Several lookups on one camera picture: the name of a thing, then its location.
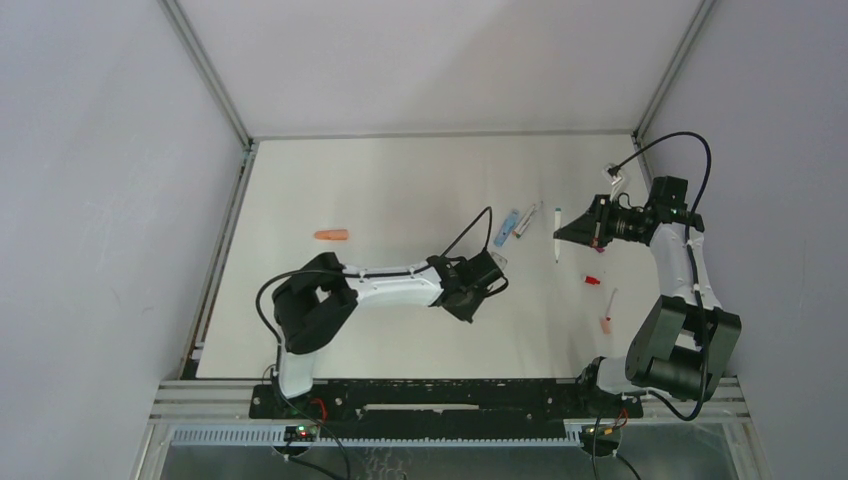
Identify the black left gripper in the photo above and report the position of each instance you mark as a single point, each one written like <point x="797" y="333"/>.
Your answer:
<point x="465" y="303"/>

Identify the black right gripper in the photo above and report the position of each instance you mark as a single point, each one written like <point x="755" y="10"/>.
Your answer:
<point x="602" y="221"/>

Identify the thin white red pen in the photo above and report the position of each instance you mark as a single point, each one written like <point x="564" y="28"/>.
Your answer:
<point x="608" y="310"/>

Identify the orange translucent highlighter pen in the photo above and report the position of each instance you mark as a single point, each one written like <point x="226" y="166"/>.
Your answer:
<point x="332" y="235"/>

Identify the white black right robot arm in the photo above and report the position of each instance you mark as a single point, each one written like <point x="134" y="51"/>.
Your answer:
<point x="686" y="340"/>

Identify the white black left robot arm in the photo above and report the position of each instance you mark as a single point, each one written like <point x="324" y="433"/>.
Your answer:
<point x="306" y="308"/>

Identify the blue translucent highlighter pen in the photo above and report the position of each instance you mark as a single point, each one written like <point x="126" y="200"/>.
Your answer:
<point x="507" y="227"/>

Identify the white pen green tip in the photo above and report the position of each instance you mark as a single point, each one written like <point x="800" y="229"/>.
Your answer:
<point x="530" y="222"/>

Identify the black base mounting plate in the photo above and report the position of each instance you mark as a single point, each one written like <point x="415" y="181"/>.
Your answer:
<point x="474" y="410"/>

